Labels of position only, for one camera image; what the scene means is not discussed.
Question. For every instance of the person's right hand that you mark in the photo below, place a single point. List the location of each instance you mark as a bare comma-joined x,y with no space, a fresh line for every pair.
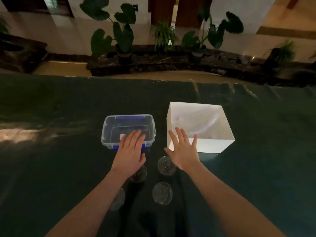
184,155

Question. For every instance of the person's left hand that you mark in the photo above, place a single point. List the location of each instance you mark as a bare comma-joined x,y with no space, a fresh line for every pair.
128,157

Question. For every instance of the clear plastic lid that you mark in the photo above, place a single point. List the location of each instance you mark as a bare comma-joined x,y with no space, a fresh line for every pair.
162,193
139,175
119,198
164,166

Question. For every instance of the clear bin with blue latches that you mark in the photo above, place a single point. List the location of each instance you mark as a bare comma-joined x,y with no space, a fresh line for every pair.
116,130

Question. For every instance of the person's left forearm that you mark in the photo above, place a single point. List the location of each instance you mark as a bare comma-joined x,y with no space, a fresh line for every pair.
93,207

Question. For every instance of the person's right forearm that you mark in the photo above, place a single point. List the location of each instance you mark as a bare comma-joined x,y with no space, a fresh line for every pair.
227,207

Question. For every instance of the white cardboard box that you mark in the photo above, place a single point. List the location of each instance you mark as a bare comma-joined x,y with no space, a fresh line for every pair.
212,145

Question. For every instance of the dark green table cover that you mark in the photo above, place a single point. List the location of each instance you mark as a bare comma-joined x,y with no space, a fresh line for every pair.
61,157

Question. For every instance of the long dark marble planter ledge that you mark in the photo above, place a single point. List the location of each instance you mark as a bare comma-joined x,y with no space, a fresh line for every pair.
153,62

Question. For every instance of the large-leaf potted plant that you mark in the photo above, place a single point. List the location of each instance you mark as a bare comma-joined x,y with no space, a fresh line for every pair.
214,34
123,36

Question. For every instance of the grassy potted plant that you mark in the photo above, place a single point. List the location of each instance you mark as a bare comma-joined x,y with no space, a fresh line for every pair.
281,53
164,35

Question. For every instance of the brown wooden door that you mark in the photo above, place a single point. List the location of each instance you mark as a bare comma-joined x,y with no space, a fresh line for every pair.
190,12
161,7

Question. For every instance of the short dark marble ledge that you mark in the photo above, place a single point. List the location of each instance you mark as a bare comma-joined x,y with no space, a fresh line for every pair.
22,54

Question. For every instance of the grassy plant terracotta pot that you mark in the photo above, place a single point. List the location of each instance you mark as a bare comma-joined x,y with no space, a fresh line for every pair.
3,25

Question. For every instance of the black wall socket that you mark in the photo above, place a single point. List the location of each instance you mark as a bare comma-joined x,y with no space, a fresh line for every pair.
134,7

